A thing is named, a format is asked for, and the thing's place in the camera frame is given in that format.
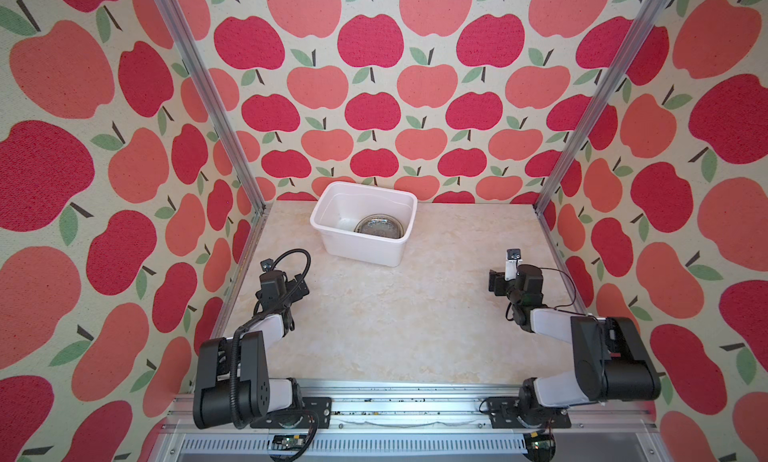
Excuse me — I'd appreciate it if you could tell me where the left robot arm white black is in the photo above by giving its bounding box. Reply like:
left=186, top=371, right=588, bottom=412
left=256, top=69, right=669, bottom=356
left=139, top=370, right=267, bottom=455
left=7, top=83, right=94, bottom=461
left=192, top=270, right=309, bottom=429

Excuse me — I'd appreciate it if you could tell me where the black corrugated cable conduit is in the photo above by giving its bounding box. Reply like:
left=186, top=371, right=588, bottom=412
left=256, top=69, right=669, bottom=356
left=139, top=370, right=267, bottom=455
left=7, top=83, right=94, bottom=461
left=229, top=247, right=322, bottom=462

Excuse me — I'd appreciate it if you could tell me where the aluminium frame post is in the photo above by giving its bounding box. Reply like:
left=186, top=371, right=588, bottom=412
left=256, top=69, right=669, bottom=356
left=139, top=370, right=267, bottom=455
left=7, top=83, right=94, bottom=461
left=154, top=0, right=267, bottom=215
left=534, top=0, right=672, bottom=221

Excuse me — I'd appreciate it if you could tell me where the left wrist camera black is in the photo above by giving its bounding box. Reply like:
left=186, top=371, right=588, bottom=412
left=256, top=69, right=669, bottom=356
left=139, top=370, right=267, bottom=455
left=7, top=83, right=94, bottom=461
left=257, top=269, right=287, bottom=306

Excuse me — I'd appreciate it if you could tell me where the aluminium front rail frame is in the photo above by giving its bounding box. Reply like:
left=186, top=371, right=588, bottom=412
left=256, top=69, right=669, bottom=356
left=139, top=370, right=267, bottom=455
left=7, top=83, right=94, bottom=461
left=144, top=379, right=672, bottom=461

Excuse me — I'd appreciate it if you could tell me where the aluminium frame post right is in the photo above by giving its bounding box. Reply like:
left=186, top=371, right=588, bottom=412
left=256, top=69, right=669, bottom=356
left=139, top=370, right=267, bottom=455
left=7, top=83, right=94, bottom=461
left=534, top=0, right=672, bottom=221

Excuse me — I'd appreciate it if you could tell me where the white plastic bin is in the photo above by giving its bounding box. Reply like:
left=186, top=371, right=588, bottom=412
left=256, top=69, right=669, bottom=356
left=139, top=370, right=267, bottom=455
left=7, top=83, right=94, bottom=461
left=310, top=181, right=418, bottom=267

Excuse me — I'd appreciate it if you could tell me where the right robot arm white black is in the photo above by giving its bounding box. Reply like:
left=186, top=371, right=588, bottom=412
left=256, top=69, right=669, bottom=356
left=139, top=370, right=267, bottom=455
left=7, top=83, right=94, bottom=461
left=488, top=264, right=661, bottom=414

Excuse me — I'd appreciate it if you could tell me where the clear glass plate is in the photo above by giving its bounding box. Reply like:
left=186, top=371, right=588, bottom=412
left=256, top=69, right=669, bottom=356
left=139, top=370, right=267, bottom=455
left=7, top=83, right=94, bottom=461
left=354, top=213, right=405, bottom=239

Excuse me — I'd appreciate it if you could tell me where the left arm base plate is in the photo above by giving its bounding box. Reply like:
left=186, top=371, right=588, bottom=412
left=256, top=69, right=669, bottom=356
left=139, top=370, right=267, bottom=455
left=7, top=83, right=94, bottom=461
left=250, top=397, right=333, bottom=430

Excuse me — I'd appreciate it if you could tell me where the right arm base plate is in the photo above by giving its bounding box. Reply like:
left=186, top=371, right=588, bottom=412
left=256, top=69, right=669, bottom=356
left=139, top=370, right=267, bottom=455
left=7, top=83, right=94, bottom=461
left=478, top=397, right=572, bottom=430

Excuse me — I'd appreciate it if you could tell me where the aluminium frame post left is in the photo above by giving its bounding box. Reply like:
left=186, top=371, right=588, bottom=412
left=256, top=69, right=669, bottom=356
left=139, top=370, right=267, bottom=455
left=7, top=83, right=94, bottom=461
left=154, top=0, right=267, bottom=215

